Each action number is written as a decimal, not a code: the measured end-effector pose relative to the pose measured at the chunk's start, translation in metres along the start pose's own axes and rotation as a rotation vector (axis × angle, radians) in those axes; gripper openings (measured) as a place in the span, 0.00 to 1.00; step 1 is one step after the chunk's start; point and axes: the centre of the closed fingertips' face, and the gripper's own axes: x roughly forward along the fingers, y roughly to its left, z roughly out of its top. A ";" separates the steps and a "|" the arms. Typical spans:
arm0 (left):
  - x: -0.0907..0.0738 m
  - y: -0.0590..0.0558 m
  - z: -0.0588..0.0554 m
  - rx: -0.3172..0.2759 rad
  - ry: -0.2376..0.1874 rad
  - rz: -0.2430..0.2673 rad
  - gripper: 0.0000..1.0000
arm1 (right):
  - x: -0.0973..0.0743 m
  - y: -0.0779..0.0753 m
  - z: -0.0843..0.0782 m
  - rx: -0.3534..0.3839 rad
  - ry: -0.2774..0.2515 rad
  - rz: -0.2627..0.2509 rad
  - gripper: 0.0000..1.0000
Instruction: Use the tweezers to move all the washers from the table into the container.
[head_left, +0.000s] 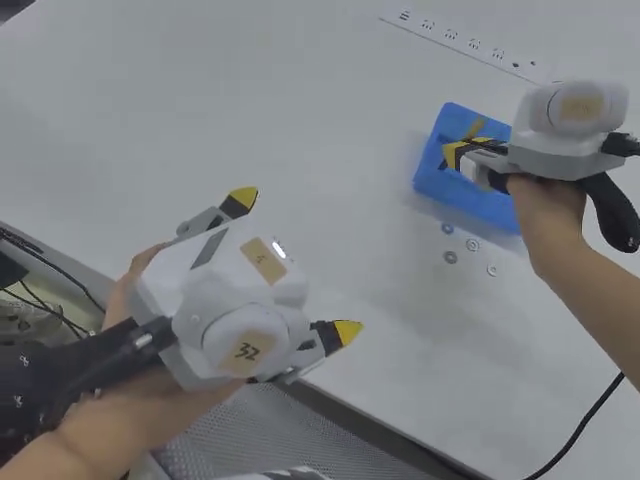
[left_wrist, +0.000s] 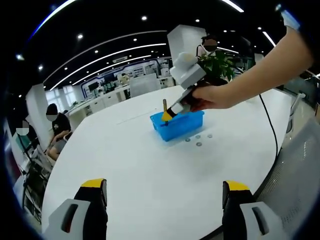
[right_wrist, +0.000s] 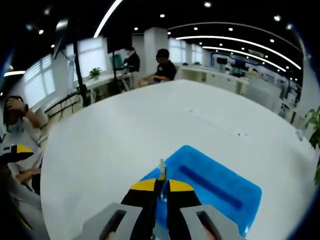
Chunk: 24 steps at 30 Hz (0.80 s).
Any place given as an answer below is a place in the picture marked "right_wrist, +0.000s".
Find silver metal tweezers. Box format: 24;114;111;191
157;157;168;182

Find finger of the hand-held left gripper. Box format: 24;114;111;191
0;143;35;166

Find black monitor on stand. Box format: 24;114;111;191
106;31;133;55

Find white table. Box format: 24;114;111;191
39;79;320;240

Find green office chair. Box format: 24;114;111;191
109;53;126;72

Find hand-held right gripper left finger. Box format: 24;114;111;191
72;178;165;240

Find person's body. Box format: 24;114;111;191
0;163;50;240

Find black tripod stand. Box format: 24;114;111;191
66;23;91;107

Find small green potted plant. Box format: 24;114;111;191
87;66;102;81

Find grey desk partition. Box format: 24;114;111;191
245;79;283;114

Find large green leafy plant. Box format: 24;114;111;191
303;105;320;186

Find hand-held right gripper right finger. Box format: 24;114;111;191
166;179;248;240

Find blue plastic container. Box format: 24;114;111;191
139;144;263;238

